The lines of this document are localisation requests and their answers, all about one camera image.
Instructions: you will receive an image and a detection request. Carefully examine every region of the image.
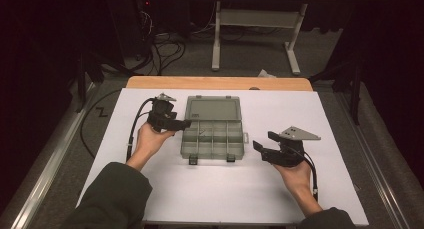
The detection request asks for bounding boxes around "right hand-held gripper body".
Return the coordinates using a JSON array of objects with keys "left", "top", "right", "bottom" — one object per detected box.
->
[{"left": 263, "top": 125, "right": 322, "bottom": 168}]

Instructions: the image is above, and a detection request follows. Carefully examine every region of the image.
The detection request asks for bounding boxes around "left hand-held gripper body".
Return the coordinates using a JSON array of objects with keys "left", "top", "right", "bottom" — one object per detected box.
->
[{"left": 146, "top": 92, "right": 179, "bottom": 133}]

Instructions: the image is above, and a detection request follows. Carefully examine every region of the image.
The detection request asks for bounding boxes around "clear plastic compartment box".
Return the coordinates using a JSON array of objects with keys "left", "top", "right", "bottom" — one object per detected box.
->
[{"left": 179, "top": 94, "right": 250, "bottom": 166}]

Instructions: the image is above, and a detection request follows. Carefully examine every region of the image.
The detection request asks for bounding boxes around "person's right hand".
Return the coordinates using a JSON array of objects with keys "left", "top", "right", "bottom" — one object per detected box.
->
[{"left": 272, "top": 160, "right": 313, "bottom": 198}]

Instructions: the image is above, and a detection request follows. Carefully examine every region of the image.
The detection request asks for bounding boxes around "person's left hand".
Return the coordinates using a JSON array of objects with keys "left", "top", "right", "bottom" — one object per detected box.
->
[{"left": 132, "top": 122, "right": 176, "bottom": 164}]

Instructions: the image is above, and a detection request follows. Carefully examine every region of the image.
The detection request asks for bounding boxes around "white table mat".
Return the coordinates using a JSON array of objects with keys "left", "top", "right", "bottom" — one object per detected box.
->
[{"left": 75, "top": 87, "right": 370, "bottom": 227}]

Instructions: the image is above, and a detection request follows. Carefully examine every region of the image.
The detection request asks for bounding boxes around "wooden table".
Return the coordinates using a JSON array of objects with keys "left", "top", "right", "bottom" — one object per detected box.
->
[{"left": 125, "top": 75, "right": 314, "bottom": 92}]

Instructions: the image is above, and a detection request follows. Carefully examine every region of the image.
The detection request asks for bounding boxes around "white paper scrap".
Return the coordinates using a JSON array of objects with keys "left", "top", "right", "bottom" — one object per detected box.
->
[{"left": 257, "top": 68, "right": 278, "bottom": 79}]

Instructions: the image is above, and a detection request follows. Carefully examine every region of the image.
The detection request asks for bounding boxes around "black metal stand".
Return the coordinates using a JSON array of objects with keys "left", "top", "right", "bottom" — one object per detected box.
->
[
  {"left": 309, "top": 60, "right": 363, "bottom": 126},
  {"left": 74, "top": 52, "right": 105, "bottom": 114}
]

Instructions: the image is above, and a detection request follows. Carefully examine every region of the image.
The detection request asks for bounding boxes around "black device with red light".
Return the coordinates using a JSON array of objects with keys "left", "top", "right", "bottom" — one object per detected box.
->
[{"left": 109, "top": 0, "right": 155, "bottom": 61}]

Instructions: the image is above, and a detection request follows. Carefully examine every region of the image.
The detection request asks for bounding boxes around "white-legged desk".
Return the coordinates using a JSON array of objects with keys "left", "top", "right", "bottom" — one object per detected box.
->
[{"left": 211, "top": 0, "right": 354, "bottom": 76}]

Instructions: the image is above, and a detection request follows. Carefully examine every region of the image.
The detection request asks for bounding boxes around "left hand-held gripper cable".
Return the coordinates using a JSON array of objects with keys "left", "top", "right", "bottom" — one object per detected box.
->
[{"left": 125, "top": 97, "right": 156, "bottom": 163}]

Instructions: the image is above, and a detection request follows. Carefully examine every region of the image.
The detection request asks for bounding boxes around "hand-held gripper cable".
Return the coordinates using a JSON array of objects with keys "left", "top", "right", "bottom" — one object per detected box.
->
[
  {"left": 301, "top": 150, "right": 320, "bottom": 203},
  {"left": 125, "top": 97, "right": 156, "bottom": 163}
]

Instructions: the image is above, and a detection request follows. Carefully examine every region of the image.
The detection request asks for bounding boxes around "right hand-held gripper cable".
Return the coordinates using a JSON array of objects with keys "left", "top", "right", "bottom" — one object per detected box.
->
[{"left": 301, "top": 150, "right": 320, "bottom": 203}]

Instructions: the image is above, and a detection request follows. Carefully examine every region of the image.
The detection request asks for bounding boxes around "tangle of black cables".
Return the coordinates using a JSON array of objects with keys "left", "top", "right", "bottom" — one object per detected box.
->
[{"left": 131, "top": 8, "right": 188, "bottom": 77}]

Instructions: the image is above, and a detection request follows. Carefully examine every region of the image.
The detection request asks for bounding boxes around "aluminium floor rail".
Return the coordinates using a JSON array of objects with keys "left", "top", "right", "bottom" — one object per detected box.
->
[
  {"left": 9, "top": 82, "right": 101, "bottom": 229},
  {"left": 333, "top": 90, "right": 406, "bottom": 229}
]

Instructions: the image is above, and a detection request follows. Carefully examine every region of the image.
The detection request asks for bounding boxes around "long black floor cable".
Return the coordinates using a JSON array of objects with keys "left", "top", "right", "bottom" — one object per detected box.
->
[{"left": 79, "top": 88, "right": 123, "bottom": 159}]

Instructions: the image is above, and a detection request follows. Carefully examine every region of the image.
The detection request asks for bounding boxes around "white cable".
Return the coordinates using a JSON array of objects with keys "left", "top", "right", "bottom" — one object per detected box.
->
[{"left": 190, "top": 3, "right": 218, "bottom": 36}]

